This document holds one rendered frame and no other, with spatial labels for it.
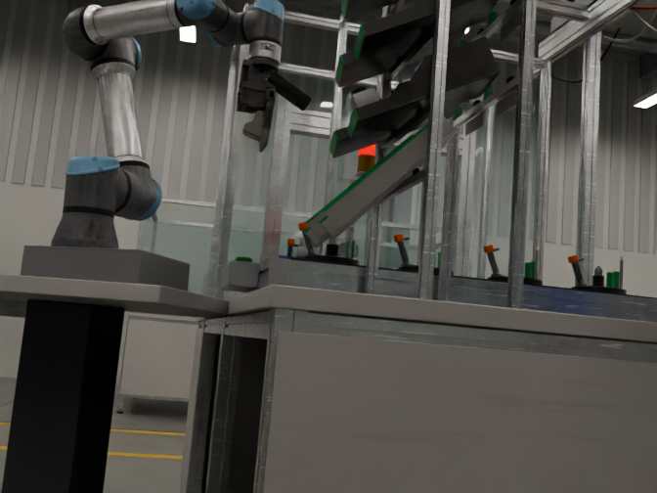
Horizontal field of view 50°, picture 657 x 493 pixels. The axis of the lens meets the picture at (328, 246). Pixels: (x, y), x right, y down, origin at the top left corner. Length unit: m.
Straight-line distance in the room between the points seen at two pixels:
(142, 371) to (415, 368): 5.83
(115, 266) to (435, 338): 0.84
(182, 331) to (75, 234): 5.05
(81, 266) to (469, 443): 0.98
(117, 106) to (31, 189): 8.26
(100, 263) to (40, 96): 8.88
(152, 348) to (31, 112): 4.68
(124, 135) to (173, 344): 4.92
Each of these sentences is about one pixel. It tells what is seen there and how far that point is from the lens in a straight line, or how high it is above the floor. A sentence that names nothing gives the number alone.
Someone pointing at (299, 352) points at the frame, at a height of 0.77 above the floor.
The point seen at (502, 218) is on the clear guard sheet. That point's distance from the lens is 3.21.
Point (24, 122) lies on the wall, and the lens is 10.39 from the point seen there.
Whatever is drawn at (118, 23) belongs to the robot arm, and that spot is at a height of 1.50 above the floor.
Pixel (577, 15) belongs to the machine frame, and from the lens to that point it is 2.89.
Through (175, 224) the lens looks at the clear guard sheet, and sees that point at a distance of 6.81.
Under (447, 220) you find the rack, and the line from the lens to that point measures 1.61.
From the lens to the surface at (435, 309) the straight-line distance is 1.00.
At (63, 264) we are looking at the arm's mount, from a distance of 1.69.
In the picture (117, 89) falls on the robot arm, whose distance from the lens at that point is 1.97.
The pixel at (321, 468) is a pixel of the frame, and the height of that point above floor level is 0.63.
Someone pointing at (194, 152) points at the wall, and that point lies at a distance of 10.02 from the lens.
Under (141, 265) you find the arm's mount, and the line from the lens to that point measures 1.61.
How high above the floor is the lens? 0.79
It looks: 8 degrees up
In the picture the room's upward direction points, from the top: 5 degrees clockwise
